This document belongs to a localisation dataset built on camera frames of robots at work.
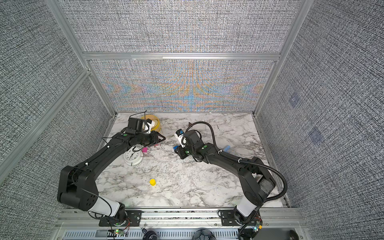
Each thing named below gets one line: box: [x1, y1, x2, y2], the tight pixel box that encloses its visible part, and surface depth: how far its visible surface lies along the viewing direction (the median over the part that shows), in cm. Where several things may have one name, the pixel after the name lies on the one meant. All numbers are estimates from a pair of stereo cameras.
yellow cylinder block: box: [149, 178, 157, 186], surface depth 85 cm
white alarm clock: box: [123, 145, 143, 166], surface depth 92 cm
